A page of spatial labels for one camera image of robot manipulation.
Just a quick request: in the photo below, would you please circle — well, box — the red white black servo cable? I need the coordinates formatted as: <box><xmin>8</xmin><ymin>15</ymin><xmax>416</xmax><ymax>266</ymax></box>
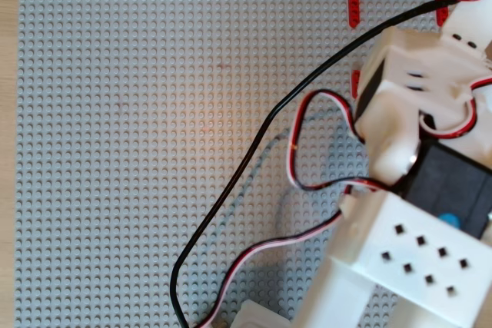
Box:
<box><xmin>191</xmin><ymin>204</ymin><xmax>349</xmax><ymax>328</ymax></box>
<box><xmin>287</xmin><ymin>89</ymin><xmax>385</xmax><ymax>193</ymax></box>
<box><xmin>418</xmin><ymin>76</ymin><xmax>492</xmax><ymax>140</ymax></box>

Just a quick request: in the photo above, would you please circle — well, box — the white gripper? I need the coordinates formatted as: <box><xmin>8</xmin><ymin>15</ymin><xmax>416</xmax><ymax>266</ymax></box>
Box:
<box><xmin>441</xmin><ymin>0</ymin><xmax>492</xmax><ymax>55</ymax></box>

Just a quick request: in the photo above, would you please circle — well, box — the black camera cable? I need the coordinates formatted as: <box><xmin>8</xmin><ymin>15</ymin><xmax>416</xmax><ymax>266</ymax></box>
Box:
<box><xmin>170</xmin><ymin>0</ymin><xmax>492</xmax><ymax>328</ymax></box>

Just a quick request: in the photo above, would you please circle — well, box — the grey Lego baseplate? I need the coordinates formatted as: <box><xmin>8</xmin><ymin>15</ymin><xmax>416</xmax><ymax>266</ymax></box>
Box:
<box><xmin>14</xmin><ymin>0</ymin><xmax>462</xmax><ymax>328</ymax></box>

